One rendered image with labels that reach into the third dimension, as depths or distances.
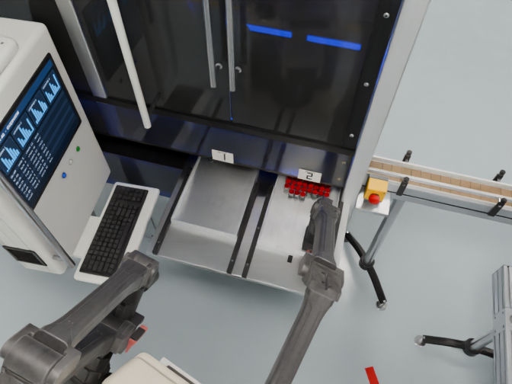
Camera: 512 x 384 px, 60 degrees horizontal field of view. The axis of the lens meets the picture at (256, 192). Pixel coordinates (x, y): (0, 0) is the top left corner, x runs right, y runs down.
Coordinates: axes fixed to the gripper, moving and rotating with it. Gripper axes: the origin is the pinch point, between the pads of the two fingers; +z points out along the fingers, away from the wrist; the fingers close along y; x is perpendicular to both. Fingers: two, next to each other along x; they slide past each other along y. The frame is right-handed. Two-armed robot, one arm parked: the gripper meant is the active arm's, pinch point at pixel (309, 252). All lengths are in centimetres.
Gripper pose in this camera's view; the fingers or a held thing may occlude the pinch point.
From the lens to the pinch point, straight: 164.9
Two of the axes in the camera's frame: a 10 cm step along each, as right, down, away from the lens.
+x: -9.6, -2.3, 1.3
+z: -0.6, 6.7, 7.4
